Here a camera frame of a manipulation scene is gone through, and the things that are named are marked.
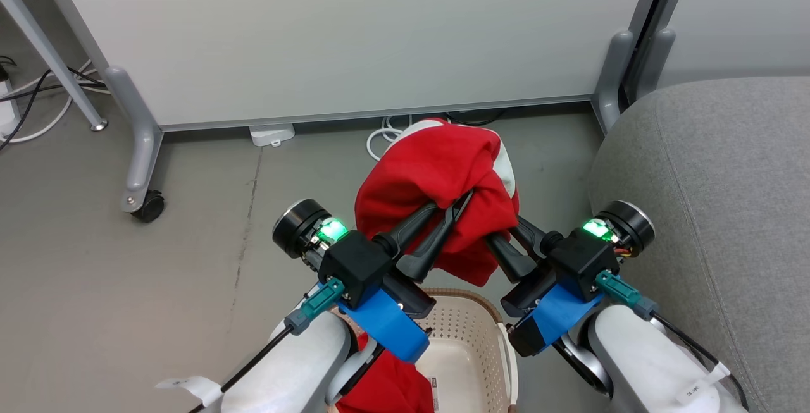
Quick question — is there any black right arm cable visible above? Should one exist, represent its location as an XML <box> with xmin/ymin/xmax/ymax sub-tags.
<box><xmin>652</xmin><ymin>313</ymin><xmax>751</xmax><ymax>413</ymax></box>

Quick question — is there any blue left camera mount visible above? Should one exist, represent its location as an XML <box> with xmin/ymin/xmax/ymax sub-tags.
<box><xmin>337</xmin><ymin>287</ymin><xmax>431</xmax><ymax>364</ymax></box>

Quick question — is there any black floor cable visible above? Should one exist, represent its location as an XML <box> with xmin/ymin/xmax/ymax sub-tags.
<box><xmin>0</xmin><ymin>56</ymin><xmax>109</xmax><ymax>151</ymax></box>

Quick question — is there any beige perforated laundry basket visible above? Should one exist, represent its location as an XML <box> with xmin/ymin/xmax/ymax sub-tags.
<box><xmin>329</xmin><ymin>287</ymin><xmax>520</xmax><ymax>413</ymax></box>

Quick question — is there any white wall adapter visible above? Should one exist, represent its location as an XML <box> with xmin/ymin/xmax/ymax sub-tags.
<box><xmin>0</xmin><ymin>78</ymin><xmax>23</xmax><ymax>139</ymax></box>

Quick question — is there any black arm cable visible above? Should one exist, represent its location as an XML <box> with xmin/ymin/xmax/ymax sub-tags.
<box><xmin>652</xmin><ymin>313</ymin><xmax>751</xmax><ymax>413</ymax></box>
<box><xmin>189</xmin><ymin>328</ymin><xmax>293</xmax><ymax>413</ymax></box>

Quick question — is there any white power strip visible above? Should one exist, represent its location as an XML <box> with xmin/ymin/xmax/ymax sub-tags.
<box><xmin>249</xmin><ymin>123</ymin><xmax>297</xmax><ymax>148</ymax></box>

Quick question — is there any grey partition leg with caster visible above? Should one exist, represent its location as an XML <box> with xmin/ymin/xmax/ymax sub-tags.
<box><xmin>104</xmin><ymin>65</ymin><xmax>167</xmax><ymax>223</ymax></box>

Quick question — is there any blue right camera mount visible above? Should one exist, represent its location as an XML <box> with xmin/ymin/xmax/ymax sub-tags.
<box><xmin>530</xmin><ymin>277</ymin><xmax>605</xmax><ymax>345</ymax></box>

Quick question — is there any teal right cable connector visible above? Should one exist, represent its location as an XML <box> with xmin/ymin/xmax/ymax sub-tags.
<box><xmin>595</xmin><ymin>271</ymin><xmax>659</xmax><ymax>320</ymax></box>

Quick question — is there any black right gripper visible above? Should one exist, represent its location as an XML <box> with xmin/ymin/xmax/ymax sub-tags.
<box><xmin>484</xmin><ymin>200</ymin><xmax>656</xmax><ymax>304</ymax></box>

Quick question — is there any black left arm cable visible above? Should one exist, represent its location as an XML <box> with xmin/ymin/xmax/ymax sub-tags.
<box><xmin>189</xmin><ymin>328</ymin><xmax>293</xmax><ymax>413</ymax></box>

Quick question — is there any white cable label tag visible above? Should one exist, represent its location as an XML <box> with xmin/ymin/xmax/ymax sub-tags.
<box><xmin>155</xmin><ymin>375</ymin><xmax>225</xmax><ymax>409</ymax></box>
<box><xmin>674</xmin><ymin>362</ymin><xmax>732</xmax><ymax>406</ymax></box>

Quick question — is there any teal cable connector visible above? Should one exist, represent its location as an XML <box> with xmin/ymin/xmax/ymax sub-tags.
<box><xmin>595</xmin><ymin>271</ymin><xmax>659</xmax><ymax>320</ymax></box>
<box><xmin>283</xmin><ymin>277</ymin><xmax>346</xmax><ymax>336</ymax></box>

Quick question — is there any black cable under partition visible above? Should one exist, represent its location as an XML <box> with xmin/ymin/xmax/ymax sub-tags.
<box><xmin>443</xmin><ymin>108</ymin><xmax>507</xmax><ymax>128</ymax></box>

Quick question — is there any teal left cable connector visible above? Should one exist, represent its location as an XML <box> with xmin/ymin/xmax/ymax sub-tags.
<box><xmin>283</xmin><ymin>277</ymin><xmax>346</xmax><ymax>336</ymax></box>

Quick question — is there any white partition panel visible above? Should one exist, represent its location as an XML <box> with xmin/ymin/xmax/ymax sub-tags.
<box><xmin>32</xmin><ymin>0</ymin><xmax>671</xmax><ymax>132</ymax></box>
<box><xmin>658</xmin><ymin>0</ymin><xmax>810</xmax><ymax>88</ymax></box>

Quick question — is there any grey fabric sofa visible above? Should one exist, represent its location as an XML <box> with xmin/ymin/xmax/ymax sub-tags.
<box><xmin>587</xmin><ymin>77</ymin><xmax>810</xmax><ymax>413</ymax></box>

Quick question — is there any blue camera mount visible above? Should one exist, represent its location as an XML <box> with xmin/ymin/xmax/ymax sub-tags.
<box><xmin>530</xmin><ymin>277</ymin><xmax>605</xmax><ymax>345</ymax></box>
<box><xmin>337</xmin><ymin>287</ymin><xmax>431</xmax><ymax>364</ymax></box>

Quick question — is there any grey metal table leg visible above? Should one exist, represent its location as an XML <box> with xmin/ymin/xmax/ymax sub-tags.
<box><xmin>0</xmin><ymin>0</ymin><xmax>108</xmax><ymax>132</ymax></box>

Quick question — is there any coiled white cable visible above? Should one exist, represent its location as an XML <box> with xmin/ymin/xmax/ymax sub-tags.
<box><xmin>366</xmin><ymin>114</ymin><xmax>420</xmax><ymax>162</ymax></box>

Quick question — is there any red cloth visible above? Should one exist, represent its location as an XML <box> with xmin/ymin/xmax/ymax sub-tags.
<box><xmin>334</xmin><ymin>334</ymin><xmax>437</xmax><ymax>413</ymax></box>

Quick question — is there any red and white garment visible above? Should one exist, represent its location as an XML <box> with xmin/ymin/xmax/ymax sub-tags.
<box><xmin>354</xmin><ymin>118</ymin><xmax>521</xmax><ymax>288</ymax></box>

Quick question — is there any white floor cable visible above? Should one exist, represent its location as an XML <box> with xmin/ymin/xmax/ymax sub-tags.
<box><xmin>0</xmin><ymin>59</ymin><xmax>97</xmax><ymax>145</ymax></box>

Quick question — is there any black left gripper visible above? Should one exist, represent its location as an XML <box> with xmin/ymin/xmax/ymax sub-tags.
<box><xmin>273</xmin><ymin>190</ymin><xmax>475</xmax><ymax>310</ymax></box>

